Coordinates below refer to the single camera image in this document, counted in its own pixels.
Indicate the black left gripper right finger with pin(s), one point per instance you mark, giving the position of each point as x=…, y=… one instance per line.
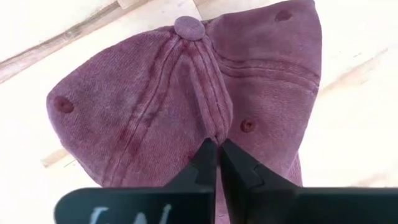
x=295, y=205

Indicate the maroon baseball cap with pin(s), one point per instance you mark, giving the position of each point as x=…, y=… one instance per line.
x=155, y=93

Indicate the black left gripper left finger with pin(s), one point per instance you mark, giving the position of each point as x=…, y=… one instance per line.
x=140, y=205

